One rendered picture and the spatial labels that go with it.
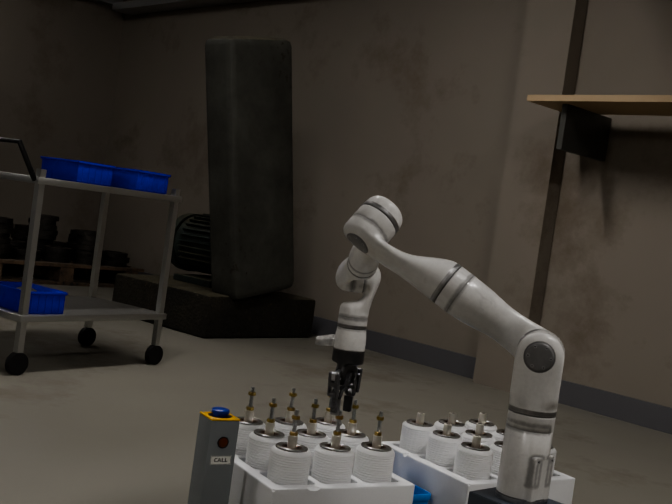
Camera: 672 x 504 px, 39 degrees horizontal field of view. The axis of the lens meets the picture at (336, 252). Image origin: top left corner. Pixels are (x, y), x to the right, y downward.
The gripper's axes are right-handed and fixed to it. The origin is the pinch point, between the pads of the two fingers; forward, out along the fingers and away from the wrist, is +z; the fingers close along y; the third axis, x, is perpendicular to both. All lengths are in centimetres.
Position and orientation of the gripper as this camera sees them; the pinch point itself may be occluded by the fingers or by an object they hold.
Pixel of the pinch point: (341, 407)
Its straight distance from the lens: 225.3
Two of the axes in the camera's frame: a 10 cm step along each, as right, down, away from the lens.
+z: -1.3, 9.9, 0.3
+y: 4.4, 0.3, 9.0
